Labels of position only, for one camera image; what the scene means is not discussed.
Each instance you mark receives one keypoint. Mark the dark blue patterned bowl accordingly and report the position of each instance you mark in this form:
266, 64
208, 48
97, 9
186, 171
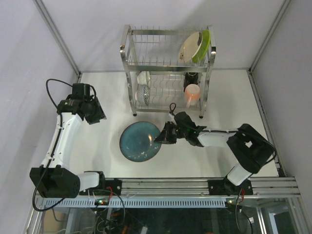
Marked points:
142, 95

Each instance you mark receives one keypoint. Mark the black mug cream inside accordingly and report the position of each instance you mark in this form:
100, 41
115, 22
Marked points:
190, 78

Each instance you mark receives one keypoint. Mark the perforated cable tray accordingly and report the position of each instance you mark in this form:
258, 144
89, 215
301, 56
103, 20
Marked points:
114, 202

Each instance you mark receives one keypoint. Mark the aluminium frame post right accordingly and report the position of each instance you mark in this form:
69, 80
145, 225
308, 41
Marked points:
273, 27

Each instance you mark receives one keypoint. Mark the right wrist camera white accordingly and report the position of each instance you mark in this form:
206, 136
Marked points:
172, 117

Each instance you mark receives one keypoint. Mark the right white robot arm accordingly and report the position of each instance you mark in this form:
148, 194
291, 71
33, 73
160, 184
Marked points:
251, 150

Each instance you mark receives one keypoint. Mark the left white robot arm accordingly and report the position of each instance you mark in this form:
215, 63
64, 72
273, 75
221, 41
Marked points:
53, 178

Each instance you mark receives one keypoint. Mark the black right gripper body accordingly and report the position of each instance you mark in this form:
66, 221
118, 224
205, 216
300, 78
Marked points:
169, 133

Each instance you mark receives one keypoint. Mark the cream plate with floral print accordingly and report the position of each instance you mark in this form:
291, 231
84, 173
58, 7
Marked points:
190, 47

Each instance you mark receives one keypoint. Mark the pink ceramic mug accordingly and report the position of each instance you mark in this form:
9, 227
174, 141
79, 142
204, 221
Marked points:
192, 95

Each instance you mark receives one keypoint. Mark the aluminium frame post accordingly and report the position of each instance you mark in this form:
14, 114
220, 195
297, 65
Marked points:
51, 25
273, 27

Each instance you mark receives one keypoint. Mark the stainless steel dish rack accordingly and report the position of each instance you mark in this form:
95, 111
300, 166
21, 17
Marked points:
157, 51

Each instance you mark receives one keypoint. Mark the lime green plate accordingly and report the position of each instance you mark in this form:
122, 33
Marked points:
203, 43

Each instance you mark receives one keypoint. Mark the teal patterned white bowl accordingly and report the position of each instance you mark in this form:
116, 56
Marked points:
144, 78

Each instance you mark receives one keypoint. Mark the blue glazed ceramic plate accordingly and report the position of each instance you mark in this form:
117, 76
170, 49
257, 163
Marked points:
137, 142

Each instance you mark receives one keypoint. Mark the aluminium frame post left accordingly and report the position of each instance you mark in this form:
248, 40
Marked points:
51, 25

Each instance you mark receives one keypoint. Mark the aluminium front rail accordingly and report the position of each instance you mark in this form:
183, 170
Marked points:
255, 187

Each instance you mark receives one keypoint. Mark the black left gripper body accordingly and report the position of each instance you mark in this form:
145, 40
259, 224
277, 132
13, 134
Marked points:
96, 113

